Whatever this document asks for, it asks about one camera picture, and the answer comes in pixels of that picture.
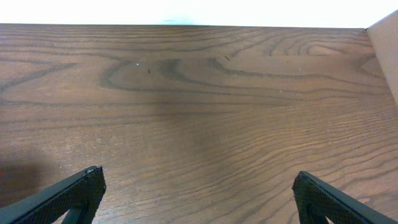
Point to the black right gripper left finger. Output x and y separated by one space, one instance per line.
76 198

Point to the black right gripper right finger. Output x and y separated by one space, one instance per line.
319 202

